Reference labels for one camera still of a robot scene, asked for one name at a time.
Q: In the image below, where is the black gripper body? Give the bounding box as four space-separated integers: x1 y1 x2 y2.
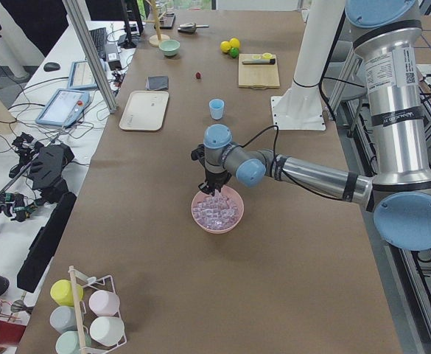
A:
204 170 231 191

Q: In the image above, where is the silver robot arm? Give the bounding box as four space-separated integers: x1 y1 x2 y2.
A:
191 1 431 251

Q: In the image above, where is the pink bowl of ice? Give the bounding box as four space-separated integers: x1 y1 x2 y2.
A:
190 186 244 234

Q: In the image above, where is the light blue plastic cup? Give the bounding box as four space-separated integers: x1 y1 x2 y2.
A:
209 98 225 120

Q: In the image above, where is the pink cup in rack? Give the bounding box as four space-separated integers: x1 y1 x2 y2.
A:
88 290 120 316

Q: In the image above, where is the white cup in rack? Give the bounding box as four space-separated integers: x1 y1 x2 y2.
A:
90 316 125 347

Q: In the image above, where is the yellow cup in rack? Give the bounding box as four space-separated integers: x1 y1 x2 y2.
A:
50 280 74 307

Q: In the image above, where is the grey cup in rack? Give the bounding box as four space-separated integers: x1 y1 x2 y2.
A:
49 306 77 334

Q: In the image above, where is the mint cup in rack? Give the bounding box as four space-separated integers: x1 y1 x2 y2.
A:
55 331 80 354

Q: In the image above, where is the cream rabbit tray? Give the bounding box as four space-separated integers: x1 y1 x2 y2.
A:
119 91 169 131

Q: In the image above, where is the grey folded cloth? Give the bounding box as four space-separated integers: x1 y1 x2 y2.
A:
145 75 169 91

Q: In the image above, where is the wooden cutting board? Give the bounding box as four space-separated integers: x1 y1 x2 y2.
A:
238 53 281 89

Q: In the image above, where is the green lime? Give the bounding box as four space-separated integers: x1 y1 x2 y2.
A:
229 48 239 58

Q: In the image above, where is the upper lemon half slice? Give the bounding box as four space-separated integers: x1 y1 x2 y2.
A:
262 52 273 60

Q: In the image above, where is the upper whole yellow lemon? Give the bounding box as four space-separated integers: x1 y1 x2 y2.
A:
228 38 241 49

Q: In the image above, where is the mint green bowl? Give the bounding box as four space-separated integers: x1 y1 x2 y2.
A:
158 39 181 58

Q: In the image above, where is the wooden mug tree stand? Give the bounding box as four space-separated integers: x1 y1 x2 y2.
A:
146 0 170 47

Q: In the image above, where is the steel scoop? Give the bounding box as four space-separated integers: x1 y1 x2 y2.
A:
178 23 210 34

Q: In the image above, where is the near teach pendant tablet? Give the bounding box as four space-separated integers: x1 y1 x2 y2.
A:
35 88 90 128

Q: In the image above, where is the teach pendant tablet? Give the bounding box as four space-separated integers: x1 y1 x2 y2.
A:
35 88 90 128
67 60 98 90

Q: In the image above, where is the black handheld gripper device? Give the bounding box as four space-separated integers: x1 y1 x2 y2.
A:
9 133 74 206

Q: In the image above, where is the far teach pendant tablet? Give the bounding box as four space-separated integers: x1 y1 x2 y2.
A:
67 60 98 90

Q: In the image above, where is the black long bar box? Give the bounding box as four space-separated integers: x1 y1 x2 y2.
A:
16 192 77 293

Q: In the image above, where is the black keyboard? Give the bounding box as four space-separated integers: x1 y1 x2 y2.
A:
89 27 107 60

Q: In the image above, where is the black pistol grip tool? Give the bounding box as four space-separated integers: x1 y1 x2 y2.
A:
0 192 38 222

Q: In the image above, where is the black computer mouse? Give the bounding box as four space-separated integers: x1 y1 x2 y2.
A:
43 62 60 72

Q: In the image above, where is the person in black clothes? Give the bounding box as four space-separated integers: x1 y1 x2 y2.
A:
0 0 68 56

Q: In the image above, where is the white wire cup rack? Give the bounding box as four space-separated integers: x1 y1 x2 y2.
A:
69 265 127 353

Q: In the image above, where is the aluminium frame post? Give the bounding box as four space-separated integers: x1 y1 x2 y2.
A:
62 0 117 114

